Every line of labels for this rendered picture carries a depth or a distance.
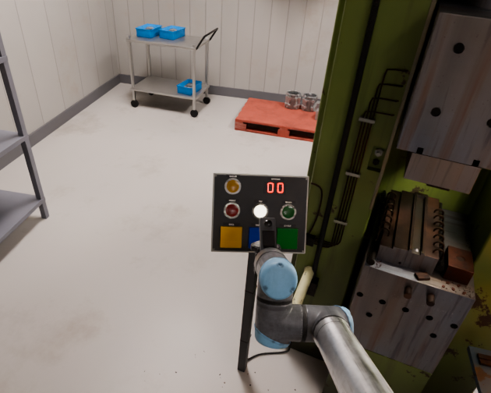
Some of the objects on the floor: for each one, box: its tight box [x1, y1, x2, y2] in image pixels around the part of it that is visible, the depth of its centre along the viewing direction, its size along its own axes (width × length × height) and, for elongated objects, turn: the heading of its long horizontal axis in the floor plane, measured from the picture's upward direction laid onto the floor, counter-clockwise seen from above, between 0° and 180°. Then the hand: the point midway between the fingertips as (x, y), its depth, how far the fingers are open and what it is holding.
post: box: [238, 253, 258, 372], centre depth 177 cm, size 4×4×108 cm
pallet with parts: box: [235, 90, 320, 142], centre depth 460 cm, size 115×78×32 cm
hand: (262, 241), depth 129 cm, fingers closed
